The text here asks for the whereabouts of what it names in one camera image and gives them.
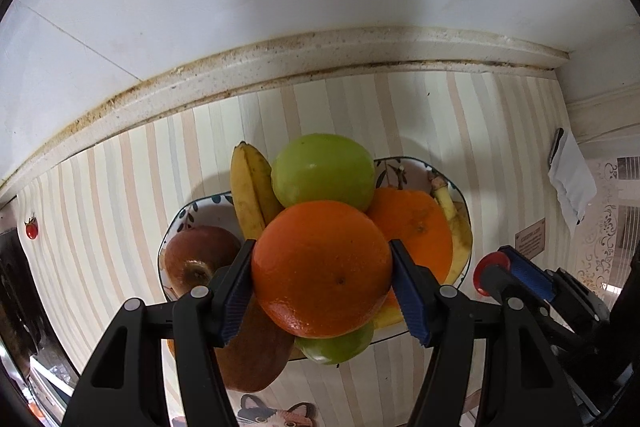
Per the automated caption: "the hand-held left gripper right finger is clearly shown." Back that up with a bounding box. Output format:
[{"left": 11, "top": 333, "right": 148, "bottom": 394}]
[{"left": 389, "top": 239, "right": 568, "bottom": 427}]

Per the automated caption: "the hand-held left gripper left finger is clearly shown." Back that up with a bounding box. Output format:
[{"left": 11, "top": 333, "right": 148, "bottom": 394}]
[{"left": 61, "top": 239, "right": 257, "bottom": 427}]

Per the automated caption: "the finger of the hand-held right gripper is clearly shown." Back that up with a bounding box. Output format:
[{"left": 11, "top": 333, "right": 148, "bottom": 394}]
[
  {"left": 496, "top": 245, "right": 558, "bottom": 304},
  {"left": 481, "top": 264, "right": 597, "bottom": 356}
]

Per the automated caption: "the red tomato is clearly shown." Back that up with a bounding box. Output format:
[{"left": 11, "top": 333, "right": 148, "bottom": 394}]
[{"left": 474, "top": 252, "right": 511, "bottom": 299}]

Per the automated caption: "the brown pear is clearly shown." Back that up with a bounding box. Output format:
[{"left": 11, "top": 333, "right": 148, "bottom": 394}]
[{"left": 167, "top": 297, "right": 296, "bottom": 394}]

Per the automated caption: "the dark red apple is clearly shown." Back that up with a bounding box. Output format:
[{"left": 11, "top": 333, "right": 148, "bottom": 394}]
[{"left": 164, "top": 226, "right": 242, "bottom": 300}]

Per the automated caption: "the orange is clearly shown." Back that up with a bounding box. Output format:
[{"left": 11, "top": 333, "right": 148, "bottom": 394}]
[
  {"left": 251, "top": 200, "right": 394, "bottom": 339},
  {"left": 365, "top": 187, "right": 454, "bottom": 315}
]

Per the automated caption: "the green apple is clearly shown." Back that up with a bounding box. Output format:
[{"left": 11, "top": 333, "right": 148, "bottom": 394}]
[
  {"left": 271, "top": 133, "right": 376, "bottom": 210},
  {"left": 294, "top": 319, "right": 376, "bottom": 365}
]

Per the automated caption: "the patterned ceramic plate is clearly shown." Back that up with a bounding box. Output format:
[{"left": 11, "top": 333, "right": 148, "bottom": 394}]
[{"left": 157, "top": 156, "right": 473, "bottom": 362}]

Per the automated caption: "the small pink label card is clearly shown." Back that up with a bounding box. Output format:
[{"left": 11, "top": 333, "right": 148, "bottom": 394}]
[{"left": 515, "top": 217, "right": 547, "bottom": 258}]

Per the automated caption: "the curved yellow banana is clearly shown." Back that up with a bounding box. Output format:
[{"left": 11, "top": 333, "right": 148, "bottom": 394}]
[{"left": 372, "top": 172, "right": 473, "bottom": 328}]

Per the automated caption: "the lace patterned cloth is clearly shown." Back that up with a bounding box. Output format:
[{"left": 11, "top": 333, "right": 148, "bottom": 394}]
[{"left": 575, "top": 127, "right": 640, "bottom": 303}]

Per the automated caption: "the white cloth on hook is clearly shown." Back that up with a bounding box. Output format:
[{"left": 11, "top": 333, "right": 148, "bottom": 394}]
[{"left": 547, "top": 132, "right": 598, "bottom": 235}]

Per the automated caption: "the straight yellow banana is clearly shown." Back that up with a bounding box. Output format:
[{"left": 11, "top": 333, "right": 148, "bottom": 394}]
[{"left": 230, "top": 140, "right": 285, "bottom": 242}]

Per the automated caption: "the striped table mat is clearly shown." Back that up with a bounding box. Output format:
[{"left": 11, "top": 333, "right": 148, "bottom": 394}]
[{"left": 0, "top": 70, "right": 621, "bottom": 427}]

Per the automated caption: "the dark glossy surface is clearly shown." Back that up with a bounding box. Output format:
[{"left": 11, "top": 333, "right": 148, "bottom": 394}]
[{"left": 0, "top": 227, "right": 78, "bottom": 413}]

